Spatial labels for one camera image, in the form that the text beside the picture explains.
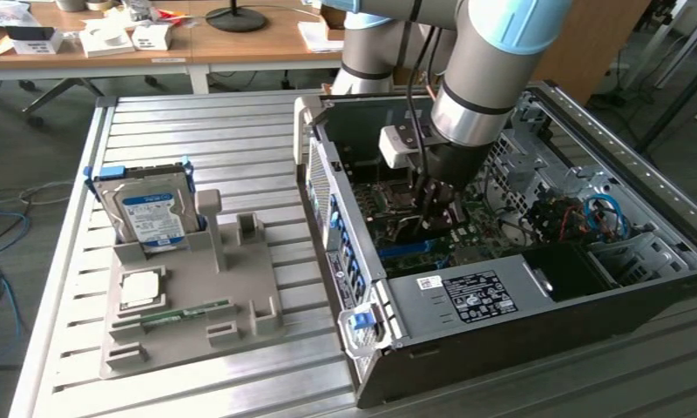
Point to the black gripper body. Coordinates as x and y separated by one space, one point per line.
453 165

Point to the graphics card with black fan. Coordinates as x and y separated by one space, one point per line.
409 233

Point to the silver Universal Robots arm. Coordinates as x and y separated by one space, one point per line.
488 65

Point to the CPU socket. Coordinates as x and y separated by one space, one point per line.
394 196

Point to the green motherboard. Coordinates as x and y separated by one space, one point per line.
488 237

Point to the blue expansion slot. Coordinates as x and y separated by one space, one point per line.
404 250

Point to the grey power supply unit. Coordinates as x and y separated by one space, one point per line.
424 305

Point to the blue case latch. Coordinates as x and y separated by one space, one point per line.
358 323

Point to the metal disk bay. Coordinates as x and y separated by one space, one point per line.
633 261

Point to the open black PC case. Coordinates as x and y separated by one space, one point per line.
500 357

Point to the white paper stack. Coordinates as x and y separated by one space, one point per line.
318 37

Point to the wooden cabinet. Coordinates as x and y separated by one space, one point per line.
604 43

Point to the grey parts rack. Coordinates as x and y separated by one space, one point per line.
197 283

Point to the wooden desk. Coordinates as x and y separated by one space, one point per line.
237 48

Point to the green RAM stick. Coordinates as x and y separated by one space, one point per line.
180 312

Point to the black round lamp base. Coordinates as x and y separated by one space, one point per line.
234 21

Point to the silver CPU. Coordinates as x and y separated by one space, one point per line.
140 289

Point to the small white labelled box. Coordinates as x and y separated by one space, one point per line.
150 38

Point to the flat white box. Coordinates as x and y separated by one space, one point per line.
106 41

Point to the white box with black lid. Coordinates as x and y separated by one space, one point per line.
34 41

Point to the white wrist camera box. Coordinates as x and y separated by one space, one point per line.
396 146

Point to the hard disk with blue bracket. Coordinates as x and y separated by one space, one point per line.
150 213

